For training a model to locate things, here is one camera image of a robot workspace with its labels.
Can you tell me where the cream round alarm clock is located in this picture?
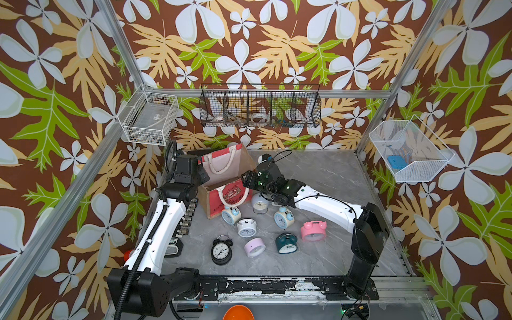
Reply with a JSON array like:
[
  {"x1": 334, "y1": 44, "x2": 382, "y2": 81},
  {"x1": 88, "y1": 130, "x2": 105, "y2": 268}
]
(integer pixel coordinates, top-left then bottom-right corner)
[{"x1": 221, "y1": 205, "x2": 241, "y2": 225}]

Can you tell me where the dark green alarm clock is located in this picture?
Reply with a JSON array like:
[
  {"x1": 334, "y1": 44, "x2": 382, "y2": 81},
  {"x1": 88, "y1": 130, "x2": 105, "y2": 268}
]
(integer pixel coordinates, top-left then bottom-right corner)
[{"x1": 275, "y1": 232, "x2": 298, "y2": 255}]

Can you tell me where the light blue bell alarm clock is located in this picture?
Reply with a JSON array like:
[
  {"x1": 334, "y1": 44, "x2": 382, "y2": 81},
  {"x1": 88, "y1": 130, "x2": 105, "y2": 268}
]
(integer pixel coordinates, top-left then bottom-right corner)
[{"x1": 273, "y1": 206, "x2": 295, "y2": 229}]

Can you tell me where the white round alarm clock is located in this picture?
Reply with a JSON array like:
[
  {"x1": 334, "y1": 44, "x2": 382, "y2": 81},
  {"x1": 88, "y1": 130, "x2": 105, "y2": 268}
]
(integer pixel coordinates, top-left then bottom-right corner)
[{"x1": 236, "y1": 218, "x2": 257, "y2": 238}]

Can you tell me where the burlap red Christmas canvas bag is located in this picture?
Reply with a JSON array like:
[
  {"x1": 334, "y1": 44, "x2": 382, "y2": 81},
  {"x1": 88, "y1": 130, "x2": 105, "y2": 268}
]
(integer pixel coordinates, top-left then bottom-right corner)
[{"x1": 198, "y1": 143, "x2": 256, "y2": 219}]

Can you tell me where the black wire wall basket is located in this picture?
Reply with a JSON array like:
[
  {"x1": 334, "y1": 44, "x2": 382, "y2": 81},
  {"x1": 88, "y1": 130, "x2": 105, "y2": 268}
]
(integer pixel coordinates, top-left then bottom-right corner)
[{"x1": 198, "y1": 83, "x2": 322, "y2": 128}]

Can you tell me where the white wire basket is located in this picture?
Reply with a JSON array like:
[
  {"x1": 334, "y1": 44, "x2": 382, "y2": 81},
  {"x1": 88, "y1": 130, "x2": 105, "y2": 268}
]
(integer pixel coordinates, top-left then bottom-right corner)
[
  {"x1": 119, "y1": 85, "x2": 179, "y2": 146},
  {"x1": 369, "y1": 116, "x2": 455, "y2": 183}
]

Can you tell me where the pink twin bell alarm clock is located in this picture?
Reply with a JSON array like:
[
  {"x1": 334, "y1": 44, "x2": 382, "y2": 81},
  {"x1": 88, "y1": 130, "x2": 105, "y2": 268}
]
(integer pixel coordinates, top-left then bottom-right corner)
[{"x1": 301, "y1": 221, "x2": 327, "y2": 242}]

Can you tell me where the lilac round alarm clock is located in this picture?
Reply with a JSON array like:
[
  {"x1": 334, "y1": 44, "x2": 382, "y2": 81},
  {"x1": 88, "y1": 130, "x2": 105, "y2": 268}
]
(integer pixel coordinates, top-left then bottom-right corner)
[{"x1": 244, "y1": 237, "x2": 266, "y2": 258}]

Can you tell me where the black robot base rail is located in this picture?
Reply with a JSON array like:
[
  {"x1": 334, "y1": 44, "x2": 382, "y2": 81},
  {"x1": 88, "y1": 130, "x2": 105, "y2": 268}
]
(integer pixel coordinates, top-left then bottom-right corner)
[{"x1": 199, "y1": 275, "x2": 379, "y2": 301}]

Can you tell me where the clear round alarm clock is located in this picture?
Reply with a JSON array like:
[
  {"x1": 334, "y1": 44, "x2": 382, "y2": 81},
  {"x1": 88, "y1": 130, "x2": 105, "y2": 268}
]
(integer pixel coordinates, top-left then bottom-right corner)
[{"x1": 251, "y1": 193, "x2": 270, "y2": 215}]

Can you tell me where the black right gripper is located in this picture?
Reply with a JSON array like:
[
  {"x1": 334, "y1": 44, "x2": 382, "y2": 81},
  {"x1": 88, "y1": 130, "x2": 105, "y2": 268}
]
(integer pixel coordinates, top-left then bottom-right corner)
[{"x1": 239, "y1": 169, "x2": 277, "y2": 198}]

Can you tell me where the blue object in basket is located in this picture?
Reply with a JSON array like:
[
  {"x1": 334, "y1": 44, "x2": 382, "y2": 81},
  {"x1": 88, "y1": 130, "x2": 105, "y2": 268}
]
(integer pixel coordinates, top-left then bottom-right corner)
[{"x1": 387, "y1": 155, "x2": 409, "y2": 171}]

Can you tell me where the orange bowl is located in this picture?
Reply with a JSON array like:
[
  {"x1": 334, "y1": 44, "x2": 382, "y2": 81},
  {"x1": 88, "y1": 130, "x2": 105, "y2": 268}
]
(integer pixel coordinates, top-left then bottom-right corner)
[{"x1": 223, "y1": 305, "x2": 255, "y2": 320}]

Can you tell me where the black twin bell alarm clock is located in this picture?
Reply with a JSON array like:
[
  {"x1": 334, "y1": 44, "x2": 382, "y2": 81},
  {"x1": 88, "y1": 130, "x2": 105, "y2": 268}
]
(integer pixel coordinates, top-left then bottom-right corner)
[{"x1": 211, "y1": 235, "x2": 233, "y2": 265}]

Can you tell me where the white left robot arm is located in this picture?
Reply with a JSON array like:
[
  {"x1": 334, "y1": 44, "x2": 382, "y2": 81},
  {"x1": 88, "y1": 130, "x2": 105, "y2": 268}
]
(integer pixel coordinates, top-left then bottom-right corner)
[{"x1": 107, "y1": 140, "x2": 209, "y2": 319}]

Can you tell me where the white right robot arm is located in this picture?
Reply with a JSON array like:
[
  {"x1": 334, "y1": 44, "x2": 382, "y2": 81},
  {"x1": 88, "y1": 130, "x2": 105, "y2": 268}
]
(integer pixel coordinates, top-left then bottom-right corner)
[{"x1": 241, "y1": 154, "x2": 390, "y2": 299}]

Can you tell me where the white wire basket right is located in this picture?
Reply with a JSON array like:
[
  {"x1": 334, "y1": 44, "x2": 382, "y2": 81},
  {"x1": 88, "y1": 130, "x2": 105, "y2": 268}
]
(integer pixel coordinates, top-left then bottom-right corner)
[{"x1": 369, "y1": 116, "x2": 455, "y2": 183}]

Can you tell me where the white wire basket left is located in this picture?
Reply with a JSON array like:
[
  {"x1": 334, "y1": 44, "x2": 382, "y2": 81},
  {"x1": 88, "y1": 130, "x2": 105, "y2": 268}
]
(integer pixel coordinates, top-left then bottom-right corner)
[{"x1": 119, "y1": 85, "x2": 179, "y2": 146}]

